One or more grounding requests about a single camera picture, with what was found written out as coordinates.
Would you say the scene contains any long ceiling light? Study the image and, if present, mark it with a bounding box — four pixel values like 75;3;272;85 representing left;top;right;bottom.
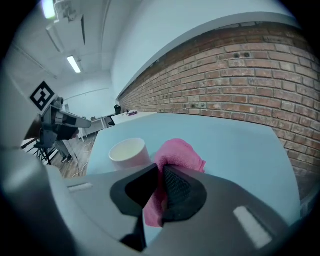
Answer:
42;0;56;19
66;55;82;74

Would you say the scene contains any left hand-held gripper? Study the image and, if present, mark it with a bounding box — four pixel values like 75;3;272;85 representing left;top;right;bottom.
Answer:
29;80;93;151

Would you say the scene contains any white desk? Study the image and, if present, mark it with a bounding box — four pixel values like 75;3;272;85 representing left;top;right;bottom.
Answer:
90;115;116;139

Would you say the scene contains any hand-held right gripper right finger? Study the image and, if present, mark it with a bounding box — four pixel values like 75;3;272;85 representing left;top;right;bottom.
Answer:
146;164;291;256

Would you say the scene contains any white floor cable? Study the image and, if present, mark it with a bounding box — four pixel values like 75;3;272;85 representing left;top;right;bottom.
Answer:
72;142;94;177

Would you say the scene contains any white mug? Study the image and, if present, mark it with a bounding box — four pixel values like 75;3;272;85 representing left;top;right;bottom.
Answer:
108;137;151;172

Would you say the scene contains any pink cloth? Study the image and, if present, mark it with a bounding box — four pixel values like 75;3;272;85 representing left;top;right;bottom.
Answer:
142;138;207;228

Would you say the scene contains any white ceiling air conditioner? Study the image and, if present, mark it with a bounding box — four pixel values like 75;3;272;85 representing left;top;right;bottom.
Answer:
45;0;86;54

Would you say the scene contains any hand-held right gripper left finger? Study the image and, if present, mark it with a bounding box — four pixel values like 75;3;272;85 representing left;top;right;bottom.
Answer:
62;163;160;252

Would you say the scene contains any black railing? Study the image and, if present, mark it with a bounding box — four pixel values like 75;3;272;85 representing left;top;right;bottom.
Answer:
21;127;53;166

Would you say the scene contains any long white table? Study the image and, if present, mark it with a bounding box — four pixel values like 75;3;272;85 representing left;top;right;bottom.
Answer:
109;111;158;126

